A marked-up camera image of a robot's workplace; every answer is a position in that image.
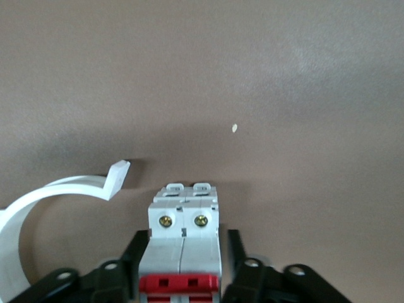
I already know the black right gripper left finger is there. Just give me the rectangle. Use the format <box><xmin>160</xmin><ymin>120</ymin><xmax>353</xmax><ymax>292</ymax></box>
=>
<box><xmin>12</xmin><ymin>229</ymin><xmax>150</xmax><ymax>303</ymax></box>

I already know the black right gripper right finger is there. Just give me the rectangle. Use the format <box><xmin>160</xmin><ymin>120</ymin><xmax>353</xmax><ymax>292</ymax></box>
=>
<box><xmin>222</xmin><ymin>229</ymin><xmax>353</xmax><ymax>303</ymax></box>

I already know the white breaker with red switch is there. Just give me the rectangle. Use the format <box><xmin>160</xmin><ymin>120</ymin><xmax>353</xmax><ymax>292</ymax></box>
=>
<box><xmin>138</xmin><ymin>182</ymin><xmax>222</xmax><ymax>303</ymax></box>

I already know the small white plastic arc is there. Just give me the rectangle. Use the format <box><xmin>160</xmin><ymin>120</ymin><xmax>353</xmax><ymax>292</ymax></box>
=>
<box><xmin>0</xmin><ymin>159</ymin><xmax>132</xmax><ymax>295</ymax></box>

